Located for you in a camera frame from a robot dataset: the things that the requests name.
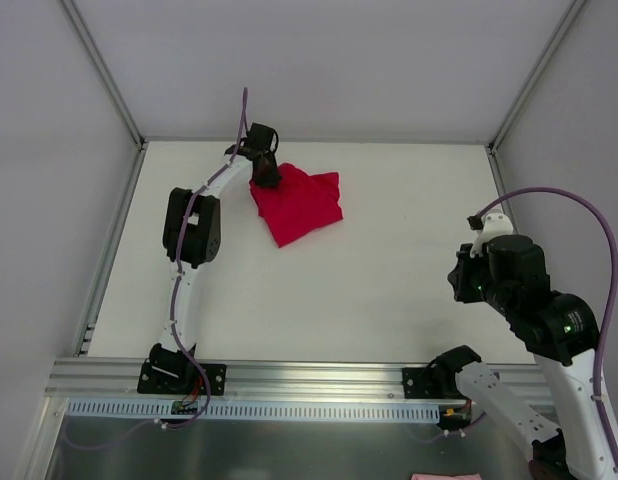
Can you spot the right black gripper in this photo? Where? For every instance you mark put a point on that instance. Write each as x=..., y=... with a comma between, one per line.
x=462, y=278

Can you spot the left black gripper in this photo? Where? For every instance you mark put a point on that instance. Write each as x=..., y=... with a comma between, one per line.
x=265, y=173

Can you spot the red t-shirt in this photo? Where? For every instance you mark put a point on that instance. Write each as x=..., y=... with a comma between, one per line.
x=299, y=204

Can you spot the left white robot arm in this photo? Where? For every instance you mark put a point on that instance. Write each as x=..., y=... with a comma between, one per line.
x=192, y=238

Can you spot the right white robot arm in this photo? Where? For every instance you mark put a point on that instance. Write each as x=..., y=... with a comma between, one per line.
x=561, y=332

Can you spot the pink folded cloth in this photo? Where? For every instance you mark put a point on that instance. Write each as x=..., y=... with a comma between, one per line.
x=424, y=476

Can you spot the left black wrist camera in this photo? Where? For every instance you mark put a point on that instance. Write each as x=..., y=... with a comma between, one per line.
x=261, y=137

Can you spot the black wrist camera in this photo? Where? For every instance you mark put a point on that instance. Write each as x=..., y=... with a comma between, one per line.
x=261, y=137
x=515, y=265

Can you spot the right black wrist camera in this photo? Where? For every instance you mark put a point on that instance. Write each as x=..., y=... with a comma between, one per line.
x=515, y=265

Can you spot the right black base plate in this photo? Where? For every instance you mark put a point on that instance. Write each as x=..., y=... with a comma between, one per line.
x=429, y=383

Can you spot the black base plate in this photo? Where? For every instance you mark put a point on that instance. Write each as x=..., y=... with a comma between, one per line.
x=159, y=382
x=429, y=383

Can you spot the slotted cable duct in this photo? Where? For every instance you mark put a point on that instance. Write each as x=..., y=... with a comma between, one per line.
x=255, y=410

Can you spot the left aluminium frame post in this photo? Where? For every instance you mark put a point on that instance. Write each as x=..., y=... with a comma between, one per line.
x=82, y=31

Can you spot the aluminium frame post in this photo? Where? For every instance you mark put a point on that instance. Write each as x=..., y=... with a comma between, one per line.
x=550, y=49
x=82, y=31

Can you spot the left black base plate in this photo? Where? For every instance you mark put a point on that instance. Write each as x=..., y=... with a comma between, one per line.
x=159, y=382

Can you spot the aluminium front rail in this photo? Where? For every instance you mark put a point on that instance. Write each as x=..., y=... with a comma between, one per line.
x=245, y=380

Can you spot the right aluminium frame post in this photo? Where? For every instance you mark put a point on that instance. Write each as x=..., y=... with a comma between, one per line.
x=550, y=49

